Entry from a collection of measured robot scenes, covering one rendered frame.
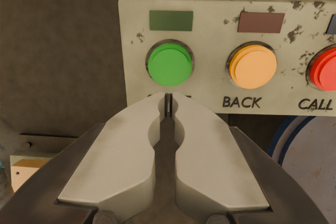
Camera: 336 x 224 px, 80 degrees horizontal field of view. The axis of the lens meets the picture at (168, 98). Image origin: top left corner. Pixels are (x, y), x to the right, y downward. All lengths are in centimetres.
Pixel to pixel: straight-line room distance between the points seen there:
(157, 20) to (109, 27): 66
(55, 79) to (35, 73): 8
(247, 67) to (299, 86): 6
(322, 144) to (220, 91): 30
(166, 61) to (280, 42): 10
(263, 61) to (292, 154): 29
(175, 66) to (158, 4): 5
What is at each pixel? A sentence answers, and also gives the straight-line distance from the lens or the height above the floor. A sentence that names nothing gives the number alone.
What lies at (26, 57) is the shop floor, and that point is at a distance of 97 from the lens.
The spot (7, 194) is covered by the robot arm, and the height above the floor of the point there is 34.
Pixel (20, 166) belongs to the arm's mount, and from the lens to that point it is 86.
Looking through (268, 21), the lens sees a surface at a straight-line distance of 20.
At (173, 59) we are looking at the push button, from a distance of 18.
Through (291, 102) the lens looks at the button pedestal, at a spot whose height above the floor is 59.
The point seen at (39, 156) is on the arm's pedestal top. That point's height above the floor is 11.
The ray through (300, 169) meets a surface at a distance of 48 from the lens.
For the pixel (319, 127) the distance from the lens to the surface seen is 46.
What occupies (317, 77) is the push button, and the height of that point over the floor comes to 61.
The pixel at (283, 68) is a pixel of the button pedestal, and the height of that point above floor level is 60.
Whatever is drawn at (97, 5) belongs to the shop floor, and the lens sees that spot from 87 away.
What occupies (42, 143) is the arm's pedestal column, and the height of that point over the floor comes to 2.
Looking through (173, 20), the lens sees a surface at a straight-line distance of 18.
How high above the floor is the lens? 79
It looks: 81 degrees down
